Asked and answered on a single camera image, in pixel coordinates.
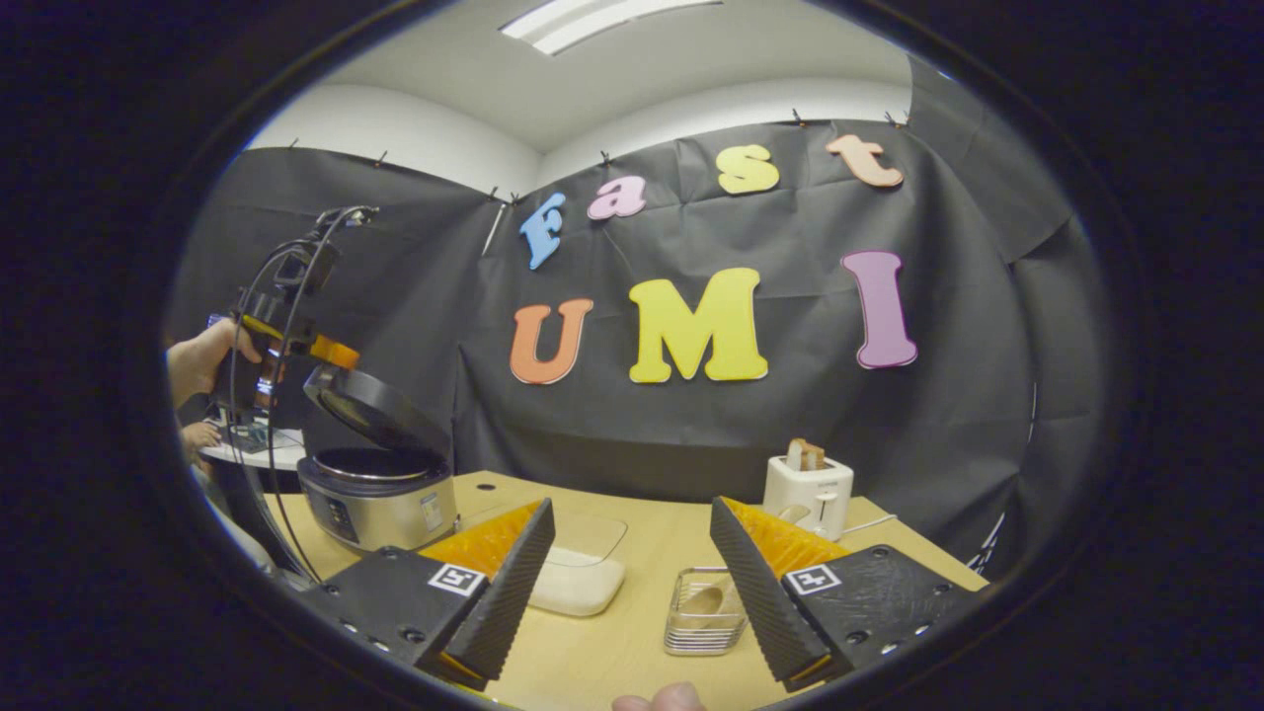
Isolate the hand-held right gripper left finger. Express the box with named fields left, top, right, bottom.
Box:
left=296, top=497, right=556, bottom=690

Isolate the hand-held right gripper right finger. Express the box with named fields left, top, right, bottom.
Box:
left=709, top=496, right=988, bottom=692

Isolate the wooden spoon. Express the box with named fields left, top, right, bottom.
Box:
left=681, top=583, right=737, bottom=618

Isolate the silver black rice cooker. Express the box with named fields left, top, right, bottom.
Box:
left=296, top=363, right=461, bottom=554

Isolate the clear plastic container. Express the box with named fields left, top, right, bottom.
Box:
left=460, top=504, right=629, bottom=619

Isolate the white toaster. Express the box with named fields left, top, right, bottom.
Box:
left=763, top=454, right=855, bottom=542

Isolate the white side table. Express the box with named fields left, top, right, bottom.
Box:
left=197, top=434, right=307, bottom=473

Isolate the black backdrop cloth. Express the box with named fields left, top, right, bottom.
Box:
left=168, top=54, right=1112, bottom=579

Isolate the ceiling light panel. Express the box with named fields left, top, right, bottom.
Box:
left=499, top=0, right=722, bottom=56

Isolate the black cable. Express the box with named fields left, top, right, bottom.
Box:
left=227, top=205, right=381, bottom=584

